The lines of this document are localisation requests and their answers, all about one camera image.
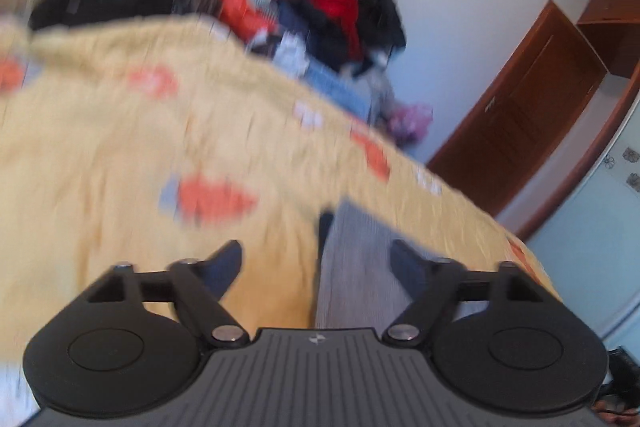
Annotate brown door frame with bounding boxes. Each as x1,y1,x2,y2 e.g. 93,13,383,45
517,69,640,242

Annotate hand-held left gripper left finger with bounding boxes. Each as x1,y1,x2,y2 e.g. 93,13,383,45
88,239,251,349

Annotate grey sweater with navy sleeves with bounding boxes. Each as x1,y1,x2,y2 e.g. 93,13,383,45
312,198,501,334

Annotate brown wooden door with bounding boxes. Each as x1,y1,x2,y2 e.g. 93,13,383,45
426,0,609,219

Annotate navy knitted garment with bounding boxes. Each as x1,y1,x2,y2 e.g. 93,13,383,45
276,2,347,45

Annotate brown wooden cabinet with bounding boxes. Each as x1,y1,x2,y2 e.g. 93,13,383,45
576,0,640,78

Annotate pink plastic bag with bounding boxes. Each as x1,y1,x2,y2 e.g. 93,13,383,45
389,103,434,144

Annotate light blue knitted garment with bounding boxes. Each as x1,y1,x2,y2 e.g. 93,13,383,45
304,63,372,118

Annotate black jacket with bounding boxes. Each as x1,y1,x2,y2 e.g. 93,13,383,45
325,0,407,54

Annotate flower wall stickers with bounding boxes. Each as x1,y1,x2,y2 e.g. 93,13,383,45
600,146,640,194

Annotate white crumpled bag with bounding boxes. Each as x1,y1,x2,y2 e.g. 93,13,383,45
274,33,309,74

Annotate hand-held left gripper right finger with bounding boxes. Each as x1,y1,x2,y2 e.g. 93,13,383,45
382,239,544,349

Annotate yellow printed bed sheet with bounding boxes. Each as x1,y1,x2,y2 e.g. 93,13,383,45
0,16,565,370

